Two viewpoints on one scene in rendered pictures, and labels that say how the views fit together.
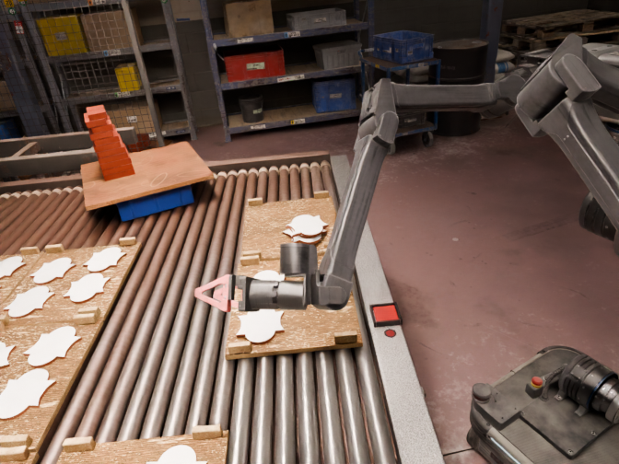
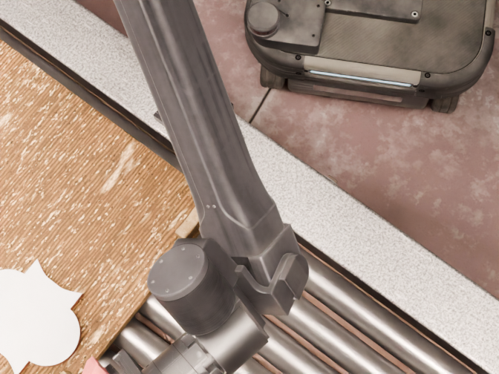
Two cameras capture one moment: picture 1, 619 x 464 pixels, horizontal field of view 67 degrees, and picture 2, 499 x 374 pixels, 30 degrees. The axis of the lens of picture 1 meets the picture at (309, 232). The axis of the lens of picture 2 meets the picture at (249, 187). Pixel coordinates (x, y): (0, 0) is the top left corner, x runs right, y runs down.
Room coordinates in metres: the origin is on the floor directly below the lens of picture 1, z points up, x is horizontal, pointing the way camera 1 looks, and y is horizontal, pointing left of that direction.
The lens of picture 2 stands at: (0.60, 0.10, 2.07)
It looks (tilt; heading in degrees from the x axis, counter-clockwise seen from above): 73 degrees down; 314
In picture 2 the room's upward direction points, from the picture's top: 7 degrees counter-clockwise
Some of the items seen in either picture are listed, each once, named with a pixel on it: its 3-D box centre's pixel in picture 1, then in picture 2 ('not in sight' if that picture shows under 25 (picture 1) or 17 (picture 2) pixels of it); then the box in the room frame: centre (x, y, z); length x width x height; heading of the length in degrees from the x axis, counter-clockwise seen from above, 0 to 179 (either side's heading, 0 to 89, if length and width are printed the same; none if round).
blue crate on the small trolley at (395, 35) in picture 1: (402, 46); not in sight; (4.67, -1.06, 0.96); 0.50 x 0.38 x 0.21; 23
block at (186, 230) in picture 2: (345, 337); (194, 220); (0.87, -0.06, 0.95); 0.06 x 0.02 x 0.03; 90
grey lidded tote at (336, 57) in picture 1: (337, 54); not in sight; (5.71, -0.53, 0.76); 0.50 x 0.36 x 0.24; 104
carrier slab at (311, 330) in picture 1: (292, 299); (13, 216); (1.06, 0.07, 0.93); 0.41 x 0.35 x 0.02; 0
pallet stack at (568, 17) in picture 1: (558, 54); not in sight; (6.02, -3.35, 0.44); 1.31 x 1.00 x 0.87; 98
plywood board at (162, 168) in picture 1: (144, 171); not in sight; (1.93, 0.70, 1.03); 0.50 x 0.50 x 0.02; 23
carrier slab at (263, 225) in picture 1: (290, 226); not in sight; (1.49, 0.07, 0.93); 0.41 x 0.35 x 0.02; 1
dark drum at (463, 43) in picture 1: (455, 87); not in sight; (4.96, -1.70, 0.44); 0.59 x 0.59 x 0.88
